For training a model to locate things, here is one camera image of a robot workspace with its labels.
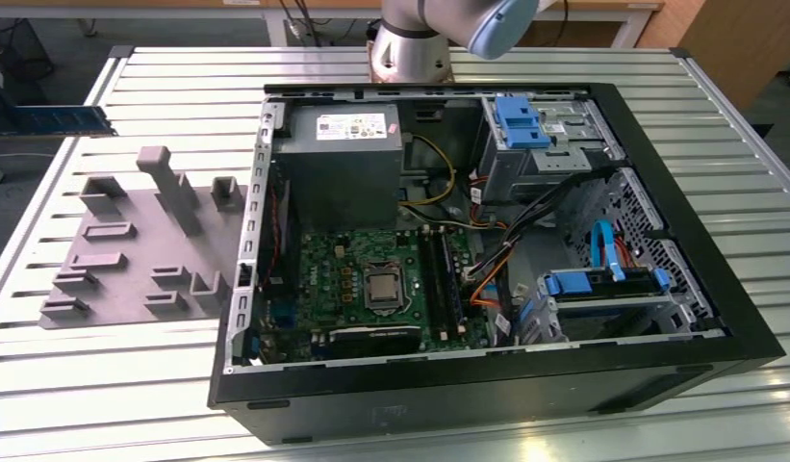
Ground silver optical drive cage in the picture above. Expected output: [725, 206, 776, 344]
[477, 93, 628, 206]

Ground black PC case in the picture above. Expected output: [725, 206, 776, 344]
[206, 81, 788, 447]

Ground orange wire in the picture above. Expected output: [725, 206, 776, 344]
[469, 283, 498, 309]

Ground blue plastic drive latch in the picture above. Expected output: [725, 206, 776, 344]
[494, 95, 557, 150]

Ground metal socket cover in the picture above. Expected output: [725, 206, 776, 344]
[360, 262, 409, 314]

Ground white-legged wooden desk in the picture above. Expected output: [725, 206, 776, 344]
[258, 0, 668, 49]

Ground black mesh waste bin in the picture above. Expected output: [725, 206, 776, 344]
[2, 18, 54, 105]

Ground black cable bundle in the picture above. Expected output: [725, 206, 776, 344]
[490, 166, 628, 347]

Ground red and black twisted wire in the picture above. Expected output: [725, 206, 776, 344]
[268, 182, 289, 290]

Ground hard disk in blue carrier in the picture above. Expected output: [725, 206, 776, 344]
[538, 267, 672, 304]

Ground yellow wire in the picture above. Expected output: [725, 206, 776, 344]
[398, 134, 460, 208]

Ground blue RAM stick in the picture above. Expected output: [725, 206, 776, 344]
[0, 105, 120, 140]

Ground silver CPU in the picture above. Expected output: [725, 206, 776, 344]
[366, 276, 401, 300]

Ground brown wooden cabinet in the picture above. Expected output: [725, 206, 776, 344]
[637, 0, 790, 112]

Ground black graphics card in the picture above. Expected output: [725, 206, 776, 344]
[309, 322, 426, 360]

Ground silver disk bay cage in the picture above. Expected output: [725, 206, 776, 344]
[522, 269, 730, 346]

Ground blue flat data cable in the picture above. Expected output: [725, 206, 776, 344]
[590, 218, 628, 283]

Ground grey power supply unit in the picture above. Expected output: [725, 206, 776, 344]
[276, 103, 406, 230]

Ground black RAM slot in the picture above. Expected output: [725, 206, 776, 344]
[418, 226, 442, 342]

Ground green motherboard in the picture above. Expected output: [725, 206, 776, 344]
[253, 225, 498, 362]

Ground grey parts rack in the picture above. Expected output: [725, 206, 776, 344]
[40, 143, 250, 331]

